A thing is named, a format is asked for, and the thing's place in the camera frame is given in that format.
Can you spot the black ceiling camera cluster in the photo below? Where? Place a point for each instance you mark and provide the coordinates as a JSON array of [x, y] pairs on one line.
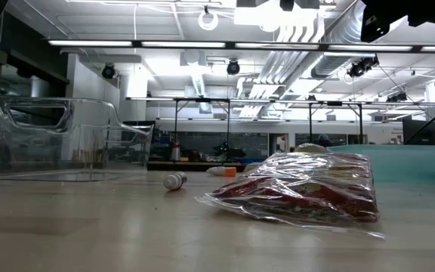
[[361, 67]]

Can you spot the white frosted donut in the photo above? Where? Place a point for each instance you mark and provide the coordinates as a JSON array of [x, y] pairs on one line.
[[311, 148]]

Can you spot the clear plastic bin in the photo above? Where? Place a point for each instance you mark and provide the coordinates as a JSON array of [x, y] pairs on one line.
[[127, 158]]

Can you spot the teal plastic bin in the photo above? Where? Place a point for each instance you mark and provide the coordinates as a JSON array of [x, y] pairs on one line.
[[410, 162]]

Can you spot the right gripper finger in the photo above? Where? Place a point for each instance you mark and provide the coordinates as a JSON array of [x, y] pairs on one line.
[[385, 15]]

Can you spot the black overhead light bar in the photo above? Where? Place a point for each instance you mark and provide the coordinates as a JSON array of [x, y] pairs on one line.
[[230, 45]]

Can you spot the black background robot arm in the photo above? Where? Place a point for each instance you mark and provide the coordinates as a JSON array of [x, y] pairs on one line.
[[229, 153]]

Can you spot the orange-capped white dropper bottle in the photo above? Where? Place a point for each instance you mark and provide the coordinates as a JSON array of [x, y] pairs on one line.
[[221, 171]]

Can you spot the black background frame rig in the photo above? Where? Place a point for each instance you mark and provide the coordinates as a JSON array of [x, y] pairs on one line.
[[310, 124], [176, 121]]

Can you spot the red and white canister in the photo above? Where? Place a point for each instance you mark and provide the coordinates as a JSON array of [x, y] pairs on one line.
[[175, 153]]

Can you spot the dark background workbench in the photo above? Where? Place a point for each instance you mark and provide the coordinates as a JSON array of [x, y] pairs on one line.
[[187, 166]]

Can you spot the black monitor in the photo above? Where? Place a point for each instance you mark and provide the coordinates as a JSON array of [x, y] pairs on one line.
[[421, 132]]

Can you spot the small white dropper bottle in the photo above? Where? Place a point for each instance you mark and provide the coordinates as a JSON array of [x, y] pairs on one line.
[[173, 181]]

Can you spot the red snack bag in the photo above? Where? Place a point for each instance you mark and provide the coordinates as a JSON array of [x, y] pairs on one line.
[[297, 189]]

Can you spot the person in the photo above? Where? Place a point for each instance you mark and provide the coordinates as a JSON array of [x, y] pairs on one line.
[[324, 140]]

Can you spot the small black ceiling camera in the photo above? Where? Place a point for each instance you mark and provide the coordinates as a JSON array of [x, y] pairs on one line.
[[397, 98]]

